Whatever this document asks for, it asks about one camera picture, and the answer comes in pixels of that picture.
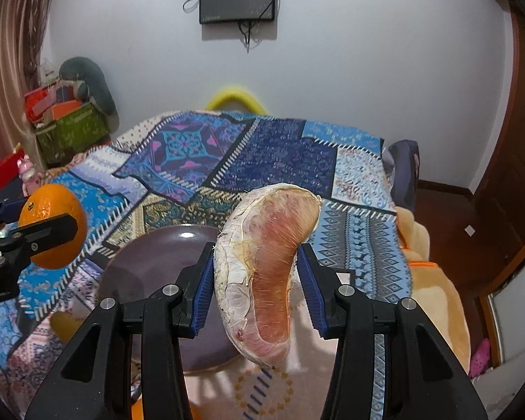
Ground large orange with sticker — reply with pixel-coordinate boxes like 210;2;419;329
17;184;87;269

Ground pomelo segment peeled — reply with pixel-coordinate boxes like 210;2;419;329
213;183;321;366

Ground pink small figurine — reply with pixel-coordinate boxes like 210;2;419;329
17;155;42;197

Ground red box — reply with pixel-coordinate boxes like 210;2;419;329
0;148;25;189

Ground orange yellow fleece blanket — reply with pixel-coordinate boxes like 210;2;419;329
395;207;471;373

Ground green storage box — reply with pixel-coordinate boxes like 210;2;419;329
36;103;109;165

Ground dark purple round plate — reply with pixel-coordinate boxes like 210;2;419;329
98;224;239;375

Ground grey plush toy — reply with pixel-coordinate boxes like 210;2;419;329
59;56;116;116

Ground blue patchwork patterned bedspread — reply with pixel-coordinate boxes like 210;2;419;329
0;111;412;417

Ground pink striped curtain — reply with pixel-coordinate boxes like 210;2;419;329
0;0;52;162

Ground dark blue pillow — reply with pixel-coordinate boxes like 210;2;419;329
382;139;420;212

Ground brown wooden door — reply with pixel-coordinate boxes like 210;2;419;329
467;6;525;298

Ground yellow round cushion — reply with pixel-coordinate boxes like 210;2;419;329
205;86;266;115

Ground black wall cables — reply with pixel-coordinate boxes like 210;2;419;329
238;0;278;53

